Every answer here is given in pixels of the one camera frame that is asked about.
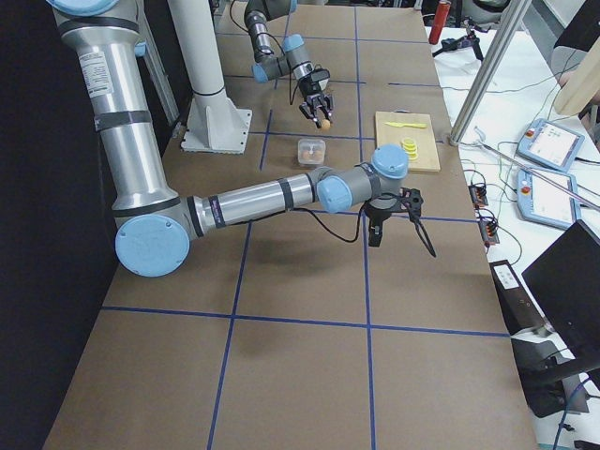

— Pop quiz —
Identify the upper teach pendant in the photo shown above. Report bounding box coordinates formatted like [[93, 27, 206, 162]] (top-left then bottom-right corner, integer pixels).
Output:
[[517, 118, 585, 173]]

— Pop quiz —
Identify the clear plastic egg box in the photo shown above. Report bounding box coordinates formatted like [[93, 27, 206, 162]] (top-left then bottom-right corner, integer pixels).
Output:
[[297, 138, 326, 167]]

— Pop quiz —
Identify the black power box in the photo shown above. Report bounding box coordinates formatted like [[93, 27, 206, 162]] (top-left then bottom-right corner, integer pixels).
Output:
[[489, 260, 550, 338]]

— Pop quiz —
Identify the black monitor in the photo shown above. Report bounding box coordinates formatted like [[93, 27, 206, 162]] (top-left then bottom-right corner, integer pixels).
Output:
[[522, 219, 599, 372]]

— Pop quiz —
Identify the wooden plank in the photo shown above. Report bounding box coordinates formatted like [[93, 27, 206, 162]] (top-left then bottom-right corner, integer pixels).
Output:
[[554, 39, 600, 115]]

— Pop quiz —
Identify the yellow plastic knife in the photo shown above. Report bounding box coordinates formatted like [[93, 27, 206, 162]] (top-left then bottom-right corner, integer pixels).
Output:
[[384, 121, 428, 129]]

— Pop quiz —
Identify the black small tripod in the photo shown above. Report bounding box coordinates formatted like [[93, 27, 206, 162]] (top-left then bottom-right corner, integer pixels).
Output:
[[432, 18, 487, 62]]

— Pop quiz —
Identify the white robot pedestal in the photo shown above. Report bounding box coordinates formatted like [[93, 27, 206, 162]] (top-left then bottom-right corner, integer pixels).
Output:
[[168, 0, 252, 155]]

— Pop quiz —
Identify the aluminium frame post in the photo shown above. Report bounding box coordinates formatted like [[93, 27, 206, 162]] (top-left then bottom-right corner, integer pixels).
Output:
[[448, 0, 532, 146]]

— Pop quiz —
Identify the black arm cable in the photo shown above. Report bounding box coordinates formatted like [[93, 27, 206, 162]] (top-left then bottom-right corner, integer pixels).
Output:
[[243, 205, 376, 244]]

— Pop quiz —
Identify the yellow sliced toy food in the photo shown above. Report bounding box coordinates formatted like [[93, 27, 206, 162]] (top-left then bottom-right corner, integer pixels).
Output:
[[401, 137, 418, 161]]

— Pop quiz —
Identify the lower teach pendant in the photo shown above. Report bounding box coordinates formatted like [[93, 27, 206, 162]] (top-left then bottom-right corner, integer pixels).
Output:
[[517, 169, 581, 230]]

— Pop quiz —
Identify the wooden cutting board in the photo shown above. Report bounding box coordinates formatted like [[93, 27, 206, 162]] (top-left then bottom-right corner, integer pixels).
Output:
[[375, 112, 441, 173]]

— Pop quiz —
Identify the teach pendant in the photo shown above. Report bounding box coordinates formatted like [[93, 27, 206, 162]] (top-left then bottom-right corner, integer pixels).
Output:
[[517, 118, 585, 173], [517, 169, 581, 230]]

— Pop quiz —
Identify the upper orange circuit board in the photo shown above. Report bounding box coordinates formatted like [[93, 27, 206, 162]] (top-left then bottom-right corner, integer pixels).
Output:
[[468, 185, 488, 209]]

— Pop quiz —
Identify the orange circuit board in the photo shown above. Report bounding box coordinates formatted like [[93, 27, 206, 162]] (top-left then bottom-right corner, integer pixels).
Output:
[[468, 185, 488, 209], [478, 217, 500, 248]]

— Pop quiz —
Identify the lower orange circuit board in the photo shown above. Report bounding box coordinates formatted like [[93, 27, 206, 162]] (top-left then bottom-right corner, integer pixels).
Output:
[[478, 217, 500, 248]]

